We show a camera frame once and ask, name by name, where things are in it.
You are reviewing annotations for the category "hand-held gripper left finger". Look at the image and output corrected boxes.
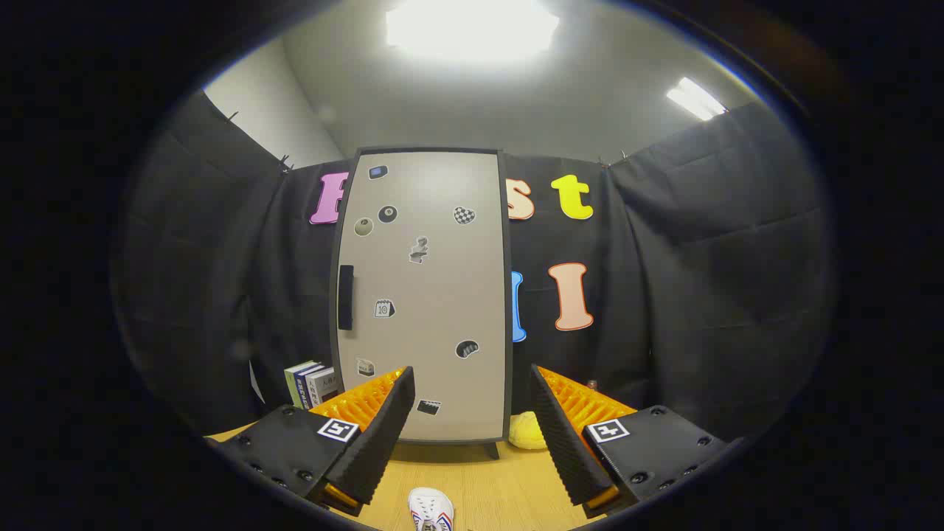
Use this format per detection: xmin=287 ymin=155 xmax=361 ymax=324
xmin=209 ymin=366 xmax=416 ymax=517

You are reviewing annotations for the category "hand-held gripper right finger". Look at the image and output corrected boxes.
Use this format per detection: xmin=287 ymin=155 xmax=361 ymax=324
xmin=530 ymin=364 xmax=738 ymax=518

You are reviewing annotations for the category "white canvas shoe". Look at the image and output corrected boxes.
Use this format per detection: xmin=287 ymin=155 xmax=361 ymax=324
xmin=408 ymin=487 xmax=455 ymax=531

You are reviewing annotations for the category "grey shoe cabinet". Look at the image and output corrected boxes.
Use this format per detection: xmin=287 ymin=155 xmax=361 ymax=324
xmin=328 ymin=146 xmax=515 ymax=460

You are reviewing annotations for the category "black door handle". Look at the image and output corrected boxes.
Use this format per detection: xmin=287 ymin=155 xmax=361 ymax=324
xmin=338 ymin=264 xmax=355 ymax=331

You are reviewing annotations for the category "beige shoe cabinet door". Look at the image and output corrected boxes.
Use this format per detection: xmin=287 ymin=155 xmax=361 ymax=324
xmin=331 ymin=151 xmax=510 ymax=443

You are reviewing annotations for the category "yellow plush toy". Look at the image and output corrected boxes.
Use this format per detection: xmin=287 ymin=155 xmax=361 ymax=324
xmin=508 ymin=411 xmax=550 ymax=451

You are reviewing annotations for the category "blue book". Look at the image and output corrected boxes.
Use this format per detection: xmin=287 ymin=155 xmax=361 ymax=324
xmin=294 ymin=364 xmax=327 ymax=409

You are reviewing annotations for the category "green book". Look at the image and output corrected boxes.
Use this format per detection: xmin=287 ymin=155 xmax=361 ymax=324
xmin=285 ymin=361 xmax=318 ymax=409

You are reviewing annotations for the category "black backdrop cloth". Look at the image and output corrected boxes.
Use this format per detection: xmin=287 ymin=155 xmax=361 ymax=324
xmin=122 ymin=88 xmax=834 ymax=443

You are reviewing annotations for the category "narrow ceiling light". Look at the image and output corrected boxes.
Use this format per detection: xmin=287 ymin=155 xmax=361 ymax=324
xmin=666 ymin=77 xmax=728 ymax=122

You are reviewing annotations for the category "large ceiling light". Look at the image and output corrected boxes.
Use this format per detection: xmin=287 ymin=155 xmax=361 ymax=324
xmin=383 ymin=0 xmax=561 ymax=64

